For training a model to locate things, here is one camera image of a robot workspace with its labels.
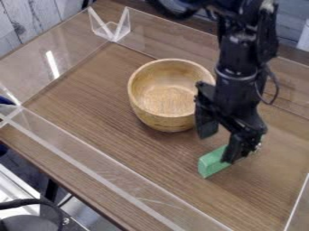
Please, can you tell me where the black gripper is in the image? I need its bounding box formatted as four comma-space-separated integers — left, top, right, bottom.
194, 67, 266, 164

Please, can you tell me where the green rectangular block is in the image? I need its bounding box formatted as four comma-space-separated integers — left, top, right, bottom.
198, 145, 230, 179

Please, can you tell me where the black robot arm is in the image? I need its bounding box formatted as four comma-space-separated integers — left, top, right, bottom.
146, 0, 278, 163

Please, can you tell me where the brown wooden bowl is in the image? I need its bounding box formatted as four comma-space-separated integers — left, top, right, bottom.
127, 59, 215, 133

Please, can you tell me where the black table leg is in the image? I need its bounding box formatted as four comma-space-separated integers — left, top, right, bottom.
44, 180, 59, 202

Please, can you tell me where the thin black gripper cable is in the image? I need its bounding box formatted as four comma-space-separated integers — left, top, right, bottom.
253, 64, 279, 106

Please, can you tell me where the clear acrylic corner bracket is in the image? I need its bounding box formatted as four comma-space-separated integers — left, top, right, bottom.
88, 7, 130, 42

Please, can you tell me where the clear acrylic front wall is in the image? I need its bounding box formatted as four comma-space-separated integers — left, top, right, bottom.
0, 87, 231, 231

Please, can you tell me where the black metal bracket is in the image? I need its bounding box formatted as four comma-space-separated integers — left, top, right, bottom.
40, 205, 89, 231

